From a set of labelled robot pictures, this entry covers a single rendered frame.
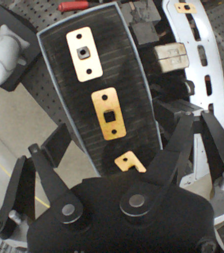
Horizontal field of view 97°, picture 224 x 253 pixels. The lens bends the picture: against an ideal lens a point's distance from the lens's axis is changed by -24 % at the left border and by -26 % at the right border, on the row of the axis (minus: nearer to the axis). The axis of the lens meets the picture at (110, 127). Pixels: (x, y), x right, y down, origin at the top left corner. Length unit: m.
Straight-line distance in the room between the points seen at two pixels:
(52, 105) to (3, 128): 1.44
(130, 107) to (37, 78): 0.63
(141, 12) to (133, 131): 0.27
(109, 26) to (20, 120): 1.71
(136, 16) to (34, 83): 0.62
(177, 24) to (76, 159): 1.67
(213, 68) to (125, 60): 0.37
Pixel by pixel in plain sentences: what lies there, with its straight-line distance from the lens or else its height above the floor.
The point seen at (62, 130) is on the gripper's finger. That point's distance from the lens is 0.18.
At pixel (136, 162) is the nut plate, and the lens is 0.26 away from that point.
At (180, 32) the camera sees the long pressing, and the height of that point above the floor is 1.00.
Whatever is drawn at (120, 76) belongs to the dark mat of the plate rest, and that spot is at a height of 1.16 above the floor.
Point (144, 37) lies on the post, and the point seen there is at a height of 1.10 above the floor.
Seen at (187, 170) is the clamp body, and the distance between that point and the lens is 0.54.
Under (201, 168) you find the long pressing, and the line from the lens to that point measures 0.65.
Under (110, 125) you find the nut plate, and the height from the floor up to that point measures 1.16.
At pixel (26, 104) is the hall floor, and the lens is 1.70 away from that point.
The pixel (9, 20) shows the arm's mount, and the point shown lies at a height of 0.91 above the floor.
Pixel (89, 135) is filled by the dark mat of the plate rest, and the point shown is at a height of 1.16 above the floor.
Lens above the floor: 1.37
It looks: 69 degrees down
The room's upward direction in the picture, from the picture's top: 178 degrees clockwise
